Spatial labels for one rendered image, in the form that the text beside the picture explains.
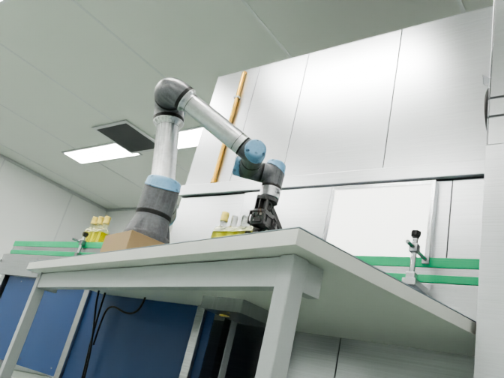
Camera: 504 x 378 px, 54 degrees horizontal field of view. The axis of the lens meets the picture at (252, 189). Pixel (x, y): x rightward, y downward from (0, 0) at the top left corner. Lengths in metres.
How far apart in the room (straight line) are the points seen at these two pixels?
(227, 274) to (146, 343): 1.05
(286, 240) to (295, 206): 1.26
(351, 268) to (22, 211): 7.25
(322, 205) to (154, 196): 0.79
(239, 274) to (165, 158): 0.84
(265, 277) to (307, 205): 1.17
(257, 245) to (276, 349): 0.20
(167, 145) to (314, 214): 0.69
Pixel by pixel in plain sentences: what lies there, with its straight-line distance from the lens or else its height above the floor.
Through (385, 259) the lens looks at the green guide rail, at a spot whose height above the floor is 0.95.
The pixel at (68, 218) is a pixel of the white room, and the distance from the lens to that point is 8.38.
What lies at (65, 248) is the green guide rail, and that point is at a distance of 2.79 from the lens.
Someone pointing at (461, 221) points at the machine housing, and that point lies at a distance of 1.88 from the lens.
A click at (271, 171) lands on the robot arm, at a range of 1.82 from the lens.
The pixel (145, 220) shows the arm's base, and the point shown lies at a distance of 1.56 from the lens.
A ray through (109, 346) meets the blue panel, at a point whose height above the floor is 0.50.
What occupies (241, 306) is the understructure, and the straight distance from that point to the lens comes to 1.55.
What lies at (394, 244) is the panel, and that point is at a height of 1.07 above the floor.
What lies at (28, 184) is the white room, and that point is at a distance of 8.08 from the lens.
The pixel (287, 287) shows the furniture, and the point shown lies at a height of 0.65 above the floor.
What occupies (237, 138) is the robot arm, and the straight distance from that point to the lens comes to 1.72.
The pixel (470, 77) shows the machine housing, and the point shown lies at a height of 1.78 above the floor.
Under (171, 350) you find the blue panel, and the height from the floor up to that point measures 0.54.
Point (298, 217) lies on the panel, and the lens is 2.13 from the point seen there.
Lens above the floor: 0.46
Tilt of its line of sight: 22 degrees up
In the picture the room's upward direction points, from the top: 14 degrees clockwise
